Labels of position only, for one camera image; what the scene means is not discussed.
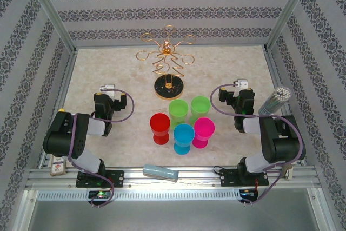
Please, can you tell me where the green plastic wine glass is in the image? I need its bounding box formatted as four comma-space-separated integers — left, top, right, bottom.
190, 95, 212, 120
168, 99, 189, 123

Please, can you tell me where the pink plastic wine glass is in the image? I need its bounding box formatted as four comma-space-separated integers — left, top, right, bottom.
191, 117, 216, 150

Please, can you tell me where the gold wire wine glass rack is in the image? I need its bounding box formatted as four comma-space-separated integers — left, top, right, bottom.
136, 25, 196, 99

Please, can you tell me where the red plastic wine glass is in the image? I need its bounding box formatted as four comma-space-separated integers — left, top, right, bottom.
149, 113, 171, 145

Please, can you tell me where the blue plastic wine glass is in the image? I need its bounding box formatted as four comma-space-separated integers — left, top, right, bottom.
172, 123, 195, 155

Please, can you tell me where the clear jar of white sticks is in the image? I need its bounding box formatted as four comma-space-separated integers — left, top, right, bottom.
258, 85, 292, 117

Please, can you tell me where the small playing card box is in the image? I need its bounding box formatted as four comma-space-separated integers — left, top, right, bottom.
49, 156, 68, 177

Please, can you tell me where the grey-blue cylindrical case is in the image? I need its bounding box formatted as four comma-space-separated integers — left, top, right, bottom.
142, 163, 179, 183

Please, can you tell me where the left circuit board with LED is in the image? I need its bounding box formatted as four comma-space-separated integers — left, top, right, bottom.
89, 190, 111, 199

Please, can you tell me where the grey metal sheet panel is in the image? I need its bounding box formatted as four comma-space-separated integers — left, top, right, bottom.
16, 200, 335, 231

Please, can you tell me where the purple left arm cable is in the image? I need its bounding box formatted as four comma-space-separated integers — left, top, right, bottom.
67, 88, 135, 208

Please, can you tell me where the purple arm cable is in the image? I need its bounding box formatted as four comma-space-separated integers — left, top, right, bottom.
67, 88, 135, 208
210, 84, 305, 208

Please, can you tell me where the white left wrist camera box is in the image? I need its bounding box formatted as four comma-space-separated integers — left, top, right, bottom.
99, 84, 116, 100

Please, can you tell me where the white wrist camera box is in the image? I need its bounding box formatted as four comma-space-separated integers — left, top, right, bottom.
99, 84, 116, 100
232, 79, 249, 90

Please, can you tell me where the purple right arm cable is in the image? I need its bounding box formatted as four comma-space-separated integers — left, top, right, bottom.
210, 84, 305, 208

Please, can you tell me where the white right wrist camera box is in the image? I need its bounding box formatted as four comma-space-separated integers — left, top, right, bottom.
232, 79, 249, 90

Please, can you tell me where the aluminium right side rail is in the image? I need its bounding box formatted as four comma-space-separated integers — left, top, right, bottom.
263, 47, 310, 167

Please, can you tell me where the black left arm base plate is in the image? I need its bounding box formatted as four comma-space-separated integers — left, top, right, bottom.
75, 170, 125, 188

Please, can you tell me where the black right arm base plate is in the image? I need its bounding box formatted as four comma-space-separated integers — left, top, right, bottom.
220, 168, 268, 188

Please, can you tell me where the aluminium mounting rail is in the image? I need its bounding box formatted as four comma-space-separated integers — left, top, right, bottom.
25, 166, 324, 190

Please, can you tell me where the aluminium right frame post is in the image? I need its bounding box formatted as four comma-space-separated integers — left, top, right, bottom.
266, 0, 317, 50

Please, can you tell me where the aluminium frame post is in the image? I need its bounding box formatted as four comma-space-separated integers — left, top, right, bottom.
266, 0, 317, 50
23, 0, 78, 53

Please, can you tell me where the white slotted cable duct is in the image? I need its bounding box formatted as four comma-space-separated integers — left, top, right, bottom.
36, 189, 241, 201

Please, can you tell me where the aluminium left frame post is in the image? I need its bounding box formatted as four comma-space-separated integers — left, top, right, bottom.
23, 0, 78, 53

